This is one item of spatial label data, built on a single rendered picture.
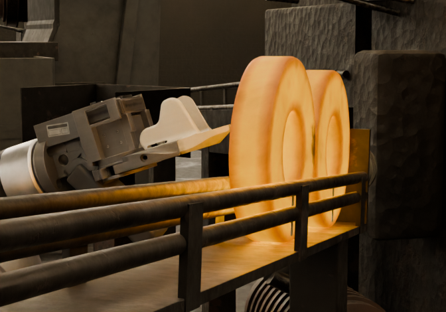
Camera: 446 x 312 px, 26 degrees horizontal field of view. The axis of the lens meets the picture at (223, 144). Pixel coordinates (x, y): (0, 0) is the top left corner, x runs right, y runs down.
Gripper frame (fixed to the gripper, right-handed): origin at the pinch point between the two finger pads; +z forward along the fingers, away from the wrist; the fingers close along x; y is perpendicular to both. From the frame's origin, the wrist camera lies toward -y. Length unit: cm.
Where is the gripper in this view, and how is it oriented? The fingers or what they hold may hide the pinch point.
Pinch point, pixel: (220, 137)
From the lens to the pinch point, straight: 99.9
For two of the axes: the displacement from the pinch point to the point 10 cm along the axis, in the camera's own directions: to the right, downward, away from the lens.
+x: 3.3, -1.0, 9.4
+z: 9.0, -2.7, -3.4
